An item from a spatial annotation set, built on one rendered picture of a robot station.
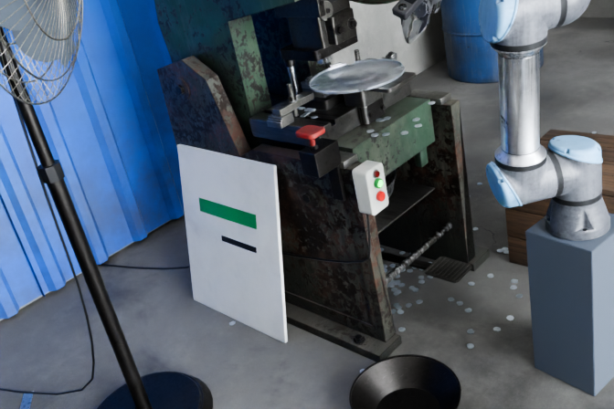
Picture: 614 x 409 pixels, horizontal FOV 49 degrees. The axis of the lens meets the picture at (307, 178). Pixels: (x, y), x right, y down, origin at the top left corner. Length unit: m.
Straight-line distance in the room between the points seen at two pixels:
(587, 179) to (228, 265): 1.23
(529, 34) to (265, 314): 1.30
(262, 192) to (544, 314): 0.89
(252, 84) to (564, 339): 1.17
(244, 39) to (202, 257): 0.82
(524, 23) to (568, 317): 0.79
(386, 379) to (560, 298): 0.54
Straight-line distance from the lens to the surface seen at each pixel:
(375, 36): 4.18
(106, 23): 2.96
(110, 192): 3.04
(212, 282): 2.49
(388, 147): 2.04
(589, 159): 1.69
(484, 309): 2.28
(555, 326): 1.93
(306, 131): 1.77
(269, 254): 2.18
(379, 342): 2.15
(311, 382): 2.12
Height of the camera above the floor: 1.39
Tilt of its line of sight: 25 degrees down
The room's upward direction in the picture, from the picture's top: 12 degrees counter-clockwise
